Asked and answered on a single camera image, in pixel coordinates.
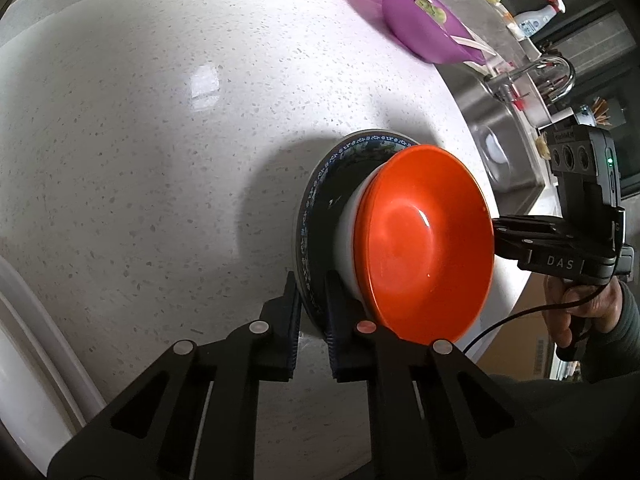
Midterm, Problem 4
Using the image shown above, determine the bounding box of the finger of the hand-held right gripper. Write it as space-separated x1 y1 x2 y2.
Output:
492 214 568 267

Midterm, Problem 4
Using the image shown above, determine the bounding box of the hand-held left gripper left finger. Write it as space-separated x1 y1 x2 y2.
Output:
47 270 303 480

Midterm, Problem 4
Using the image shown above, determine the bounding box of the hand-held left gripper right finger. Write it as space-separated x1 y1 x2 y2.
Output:
325 270 576 480

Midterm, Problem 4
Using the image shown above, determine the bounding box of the orange plastic bowl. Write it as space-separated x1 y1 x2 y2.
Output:
352 144 496 346

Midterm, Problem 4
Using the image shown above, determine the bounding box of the white bowl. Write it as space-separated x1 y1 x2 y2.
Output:
336 159 387 312

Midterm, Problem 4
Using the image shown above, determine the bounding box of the blue patterned ceramic bowl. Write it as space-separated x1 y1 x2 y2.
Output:
292 130 417 337

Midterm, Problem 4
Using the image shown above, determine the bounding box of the person's right forearm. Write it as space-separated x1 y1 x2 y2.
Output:
580 280 640 387

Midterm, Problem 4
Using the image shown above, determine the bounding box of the person's right hand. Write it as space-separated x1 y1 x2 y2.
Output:
544 275 626 347

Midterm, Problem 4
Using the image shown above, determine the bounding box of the chopstick holder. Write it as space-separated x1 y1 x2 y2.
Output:
574 96 615 129

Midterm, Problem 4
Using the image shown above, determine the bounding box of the cardboard box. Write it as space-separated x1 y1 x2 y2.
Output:
479 270 568 377

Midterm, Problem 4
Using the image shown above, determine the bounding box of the white cup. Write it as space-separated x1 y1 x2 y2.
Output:
520 95 557 130

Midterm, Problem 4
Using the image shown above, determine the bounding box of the stainless steel sink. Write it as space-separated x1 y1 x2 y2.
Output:
444 60 552 197

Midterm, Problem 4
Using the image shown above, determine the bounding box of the chrome faucet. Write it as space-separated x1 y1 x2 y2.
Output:
491 55 576 107

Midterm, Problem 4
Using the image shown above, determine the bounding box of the white spray bottle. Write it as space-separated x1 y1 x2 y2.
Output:
514 0 568 39

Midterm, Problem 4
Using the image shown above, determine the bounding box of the white spoon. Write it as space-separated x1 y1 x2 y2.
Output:
449 34 497 57

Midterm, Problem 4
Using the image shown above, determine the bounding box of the person's dark clothing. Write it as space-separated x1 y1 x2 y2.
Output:
487 370 640 480

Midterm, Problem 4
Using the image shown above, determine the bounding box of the purple plastic basin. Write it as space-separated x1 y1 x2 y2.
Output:
345 0 493 66

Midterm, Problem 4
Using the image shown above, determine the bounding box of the black cable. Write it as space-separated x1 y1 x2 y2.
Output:
457 285 608 357

